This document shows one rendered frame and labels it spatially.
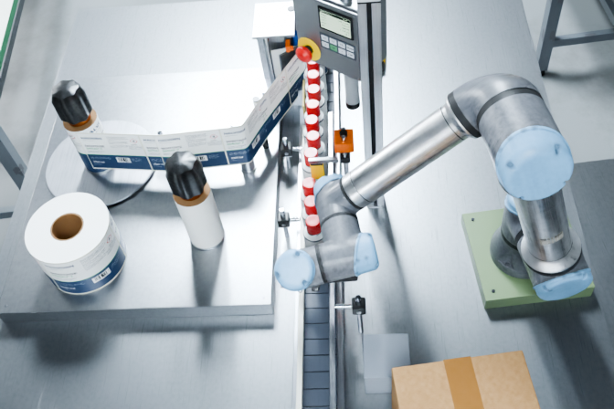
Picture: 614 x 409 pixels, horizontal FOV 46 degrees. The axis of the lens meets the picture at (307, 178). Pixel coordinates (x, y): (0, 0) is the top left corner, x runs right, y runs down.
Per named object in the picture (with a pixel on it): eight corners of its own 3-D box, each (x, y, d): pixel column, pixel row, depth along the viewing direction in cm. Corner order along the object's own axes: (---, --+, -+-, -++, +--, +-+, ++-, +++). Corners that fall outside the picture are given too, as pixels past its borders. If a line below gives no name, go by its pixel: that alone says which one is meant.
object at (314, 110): (309, 149, 196) (301, 96, 179) (328, 148, 195) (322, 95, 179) (309, 163, 192) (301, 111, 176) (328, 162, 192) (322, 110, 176)
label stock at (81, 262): (83, 214, 189) (64, 181, 178) (142, 244, 182) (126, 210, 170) (31, 274, 179) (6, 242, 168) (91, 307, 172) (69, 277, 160)
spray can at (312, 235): (311, 258, 174) (302, 210, 158) (332, 259, 174) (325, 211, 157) (308, 277, 171) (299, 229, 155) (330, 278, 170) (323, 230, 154)
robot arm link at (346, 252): (365, 207, 137) (309, 222, 138) (377, 256, 130) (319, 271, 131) (370, 230, 143) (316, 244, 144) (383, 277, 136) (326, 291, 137)
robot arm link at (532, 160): (571, 237, 158) (539, 76, 117) (599, 296, 149) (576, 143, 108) (518, 256, 160) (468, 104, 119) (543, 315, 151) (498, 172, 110)
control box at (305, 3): (323, 30, 164) (316, -40, 149) (387, 57, 156) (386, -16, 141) (297, 57, 159) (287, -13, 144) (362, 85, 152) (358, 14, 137)
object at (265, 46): (267, 73, 215) (253, 4, 195) (310, 70, 214) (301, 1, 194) (264, 107, 206) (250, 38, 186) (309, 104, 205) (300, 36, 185)
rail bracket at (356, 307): (335, 326, 168) (331, 291, 155) (366, 325, 168) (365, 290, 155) (335, 339, 166) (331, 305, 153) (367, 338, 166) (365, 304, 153)
